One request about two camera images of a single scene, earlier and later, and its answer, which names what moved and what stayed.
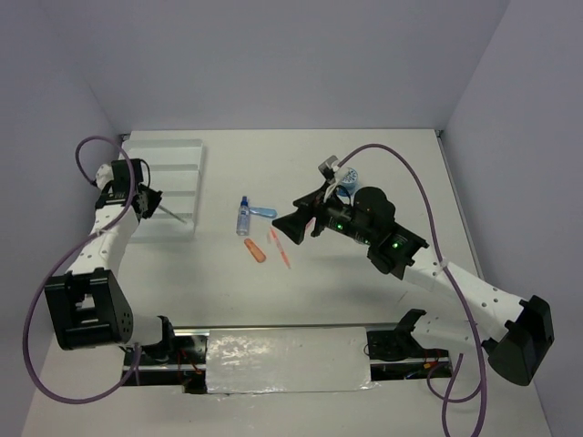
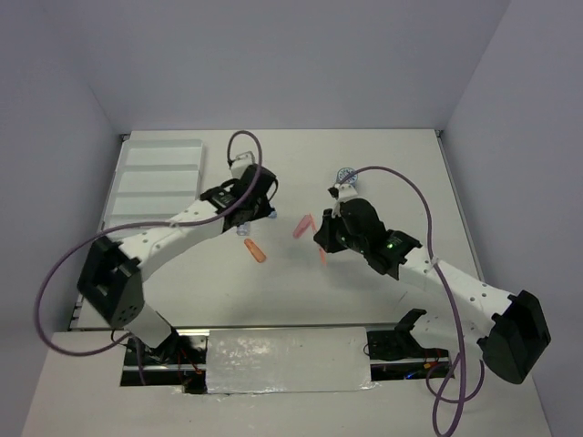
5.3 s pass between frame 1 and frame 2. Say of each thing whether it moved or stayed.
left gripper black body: moved
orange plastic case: stayed
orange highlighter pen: moved
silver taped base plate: stayed
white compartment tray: stayed
